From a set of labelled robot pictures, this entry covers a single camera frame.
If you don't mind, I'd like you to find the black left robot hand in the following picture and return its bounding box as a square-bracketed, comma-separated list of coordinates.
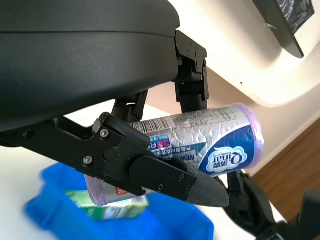
[0, 0, 230, 208]

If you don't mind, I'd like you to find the purple trash bag roll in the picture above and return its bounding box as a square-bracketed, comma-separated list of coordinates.
[84, 102, 265, 207]

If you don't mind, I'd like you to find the blue plastic tray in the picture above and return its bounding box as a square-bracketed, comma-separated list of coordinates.
[23, 162, 215, 240]

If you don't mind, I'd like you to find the green toothpaste box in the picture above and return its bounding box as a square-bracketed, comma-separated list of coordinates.
[64, 190, 150, 221]

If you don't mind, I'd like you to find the black panel with label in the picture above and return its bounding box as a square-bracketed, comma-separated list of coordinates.
[252, 0, 316, 60]

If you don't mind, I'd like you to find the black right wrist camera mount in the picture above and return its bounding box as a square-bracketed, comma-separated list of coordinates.
[298, 188, 320, 227]

